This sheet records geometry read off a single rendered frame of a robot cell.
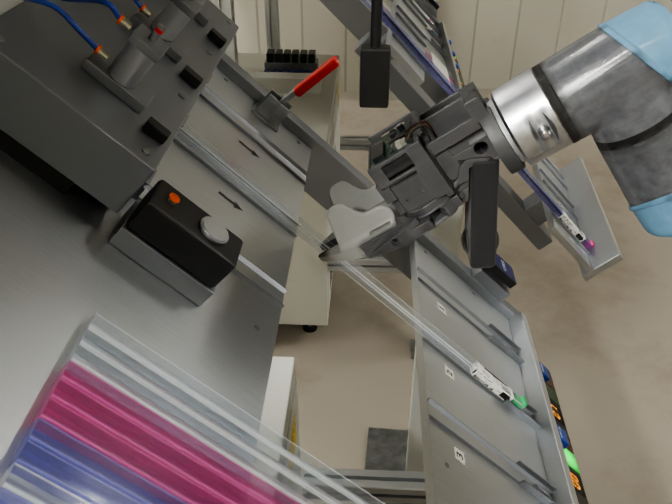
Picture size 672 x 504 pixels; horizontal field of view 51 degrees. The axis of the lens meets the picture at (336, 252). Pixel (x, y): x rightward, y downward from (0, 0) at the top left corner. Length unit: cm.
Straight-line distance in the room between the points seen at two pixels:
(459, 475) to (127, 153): 40
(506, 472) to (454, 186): 29
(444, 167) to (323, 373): 136
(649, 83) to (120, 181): 41
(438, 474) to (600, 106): 33
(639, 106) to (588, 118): 4
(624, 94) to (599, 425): 140
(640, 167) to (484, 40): 323
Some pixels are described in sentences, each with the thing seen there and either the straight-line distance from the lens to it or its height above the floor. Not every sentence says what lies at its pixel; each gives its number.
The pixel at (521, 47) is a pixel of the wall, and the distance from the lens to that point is 391.
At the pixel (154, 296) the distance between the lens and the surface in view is 50.
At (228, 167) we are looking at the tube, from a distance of 66.
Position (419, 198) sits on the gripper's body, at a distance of 63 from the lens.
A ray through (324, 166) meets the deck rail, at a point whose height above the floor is 95.
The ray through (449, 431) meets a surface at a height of 83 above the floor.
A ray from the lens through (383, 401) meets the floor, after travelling 187.
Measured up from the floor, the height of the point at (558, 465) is 73.
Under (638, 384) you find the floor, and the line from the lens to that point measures 208.
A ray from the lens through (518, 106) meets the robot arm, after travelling 61.
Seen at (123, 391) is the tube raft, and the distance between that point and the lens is 42.
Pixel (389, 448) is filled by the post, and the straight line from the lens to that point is 176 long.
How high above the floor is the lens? 134
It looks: 33 degrees down
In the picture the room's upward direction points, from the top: straight up
